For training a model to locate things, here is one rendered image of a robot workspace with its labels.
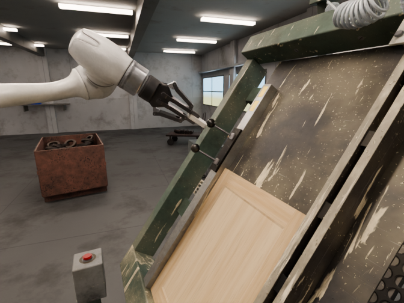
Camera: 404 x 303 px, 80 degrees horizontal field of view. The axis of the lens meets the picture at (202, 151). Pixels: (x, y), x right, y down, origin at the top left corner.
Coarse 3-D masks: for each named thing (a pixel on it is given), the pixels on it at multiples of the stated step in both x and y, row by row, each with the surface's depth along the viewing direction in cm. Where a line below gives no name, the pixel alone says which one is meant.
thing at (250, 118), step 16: (256, 96) 101; (272, 96) 99; (256, 112) 97; (240, 128) 98; (240, 144) 98; (224, 160) 96; (208, 176) 99; (208, 192) 97; (192, 208) 97; (176, 240) 96; (160, 256) 98; (160, 272) 96
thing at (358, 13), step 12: (360, 0) 56; (372, 0) 52; (384, 0) 52; (336, 12) 60; (348, 12) 57; (360, 12) 55; (372, 12) 53; (384, 12) 55; (336, 24) 62; (348, 24) 58; (360, 24) 59
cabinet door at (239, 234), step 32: (224, 192) 90; (256, 192) 77; (192, 224) 95; (224, 224) 82; (256, 224) 71; (288, 224) 63; (192, 256) 86; (224, 256) 75; (256, 256) 66; (160, 288) 91; (192, 288) 79; (224, 288) 69; (256, 288) 61
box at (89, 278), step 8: (80, 256) 109; (96, 256) 109; (80, 264) 104; (88, 264) 104; (96, 264) 104; (72, 272) 100; (80, 272) 101; (88, 272) 103; (96, 272) 104; (104, 272) 111; (80, 280) 102; (88, 280) 104; (96, 280) 105; (104, 280) 107; (80, 288) 103; (88, 288) 104; (96, 288) 106; (104, 288) 107; (80, 296) 104; (88, 296) 105; (96, 296) 107; (104, 296) 108
